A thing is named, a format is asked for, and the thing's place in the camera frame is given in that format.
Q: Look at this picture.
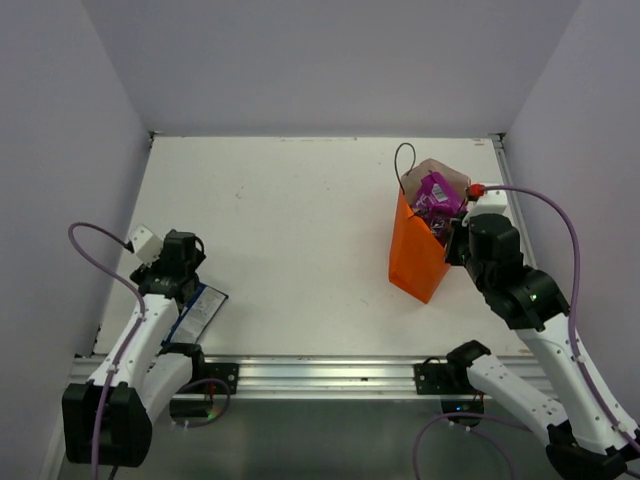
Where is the blue white snack bag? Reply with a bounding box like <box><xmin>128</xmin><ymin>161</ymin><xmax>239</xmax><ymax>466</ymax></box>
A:
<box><xmin>162</xmin><ymin>283</ymin><xmax>229</xmax><ymax>345</ymax></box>

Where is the orange paper bag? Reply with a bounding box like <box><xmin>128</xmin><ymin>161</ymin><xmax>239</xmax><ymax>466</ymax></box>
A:
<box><xmin>388</xmin><ymin>142</ymin><xmax>471</xmax><ymax>303</ymax></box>

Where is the magenta purple snack bag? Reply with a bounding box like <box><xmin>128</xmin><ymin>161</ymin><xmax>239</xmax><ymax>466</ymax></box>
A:
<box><xmin>411</xmin><ymin>171</ymin><xmax>465</xmax><ymax>216</ymax></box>

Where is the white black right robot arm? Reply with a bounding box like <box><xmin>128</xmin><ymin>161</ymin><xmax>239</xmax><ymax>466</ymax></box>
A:
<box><xmin>445</xmin><ymin>213</ymin><xmax>639</xmax><ymax>479</ymax></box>

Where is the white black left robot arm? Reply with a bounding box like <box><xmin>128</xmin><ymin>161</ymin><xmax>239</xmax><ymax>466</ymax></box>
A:
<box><xmin>62</xmin><ymin>226</ymin><xmax>208</xmax><ymax>470</ymax></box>

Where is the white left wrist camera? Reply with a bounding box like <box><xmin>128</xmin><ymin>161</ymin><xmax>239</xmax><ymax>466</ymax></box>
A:
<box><xmin>126</xmin><ymin>224</ymin><xmax>163</xmax><ymax>265</ymax></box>

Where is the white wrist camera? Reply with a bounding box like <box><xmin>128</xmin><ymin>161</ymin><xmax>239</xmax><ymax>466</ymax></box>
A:
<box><xmin>126</xmin><ymin>224</ymin><xmax>163</xmax><ymax>265</ymax></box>
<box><xmin>464</xmin><ymin>183</ymin><xmax>508</xmax><ymax>222</ymax></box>

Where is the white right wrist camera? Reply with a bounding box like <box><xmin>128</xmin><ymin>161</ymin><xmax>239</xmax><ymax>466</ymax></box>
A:
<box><xmin>464</xmin><ymin>183</ymin><xmax>508</xmax><ymax>222</ymax></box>

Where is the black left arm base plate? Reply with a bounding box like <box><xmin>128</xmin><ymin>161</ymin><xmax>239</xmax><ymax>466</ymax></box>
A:
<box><xmin>178</xmin><ymin>361</ymin><xmax>240</xmax><ymax>396</ymax></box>

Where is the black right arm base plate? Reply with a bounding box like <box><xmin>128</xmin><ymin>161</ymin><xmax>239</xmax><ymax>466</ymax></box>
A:
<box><xmin>413</xmin><ymin>357</ymin><xmax>478</xmax><ymax>395</ymax></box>

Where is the front aluminium rail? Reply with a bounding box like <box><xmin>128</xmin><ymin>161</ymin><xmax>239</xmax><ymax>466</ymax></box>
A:
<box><xmin>63</xmin><ymin>353</ymin><xmax>556</xmax><ymax>400</ymax></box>

